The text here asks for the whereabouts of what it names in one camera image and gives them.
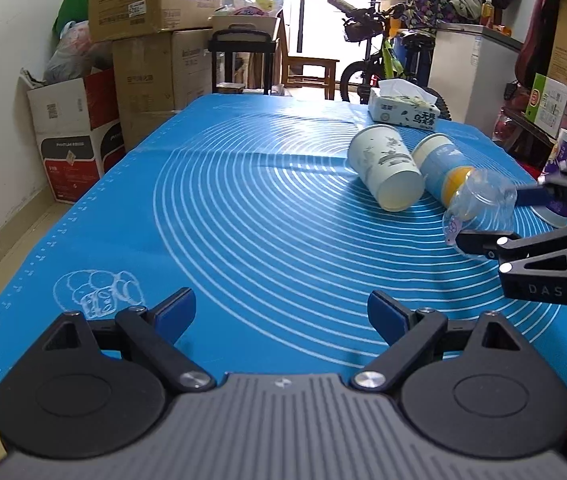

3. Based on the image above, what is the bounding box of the purple tall paper cup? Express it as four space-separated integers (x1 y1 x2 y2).
533 128 567 228

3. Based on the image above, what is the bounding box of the white paper cup ink drawing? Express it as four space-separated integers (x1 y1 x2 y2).
347 125 425 212

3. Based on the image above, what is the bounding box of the white chest freezer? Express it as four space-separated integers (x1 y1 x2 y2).
429 23 522 136

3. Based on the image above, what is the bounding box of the wooden chair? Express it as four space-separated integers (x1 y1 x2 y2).
278 11 338 101

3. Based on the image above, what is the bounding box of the clear plastic measuring cup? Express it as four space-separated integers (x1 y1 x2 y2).
442 168 518 260

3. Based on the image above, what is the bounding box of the white tissue box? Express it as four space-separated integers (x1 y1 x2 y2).
368 79 441 131

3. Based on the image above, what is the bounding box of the black metal rack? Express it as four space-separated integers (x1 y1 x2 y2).
208 27 278 94

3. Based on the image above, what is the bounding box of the green bicycle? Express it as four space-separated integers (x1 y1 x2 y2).
328 0 451 120

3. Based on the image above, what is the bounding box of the white red appliance box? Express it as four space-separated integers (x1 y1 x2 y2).
21 70 126 204

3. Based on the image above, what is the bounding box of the lower brown cardboard box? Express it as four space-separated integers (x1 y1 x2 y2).
112 29 212 151

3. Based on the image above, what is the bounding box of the blue yellow paper cup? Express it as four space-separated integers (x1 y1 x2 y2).
411 133 474 207

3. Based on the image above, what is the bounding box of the green white carton box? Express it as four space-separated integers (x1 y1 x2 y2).
525 74 567 139

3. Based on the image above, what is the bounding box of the plastic bag on boxes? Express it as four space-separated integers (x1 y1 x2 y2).
44 21 113 84

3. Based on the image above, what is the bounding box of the blue silicone baking mat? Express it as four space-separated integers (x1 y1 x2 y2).
0 94 567 384

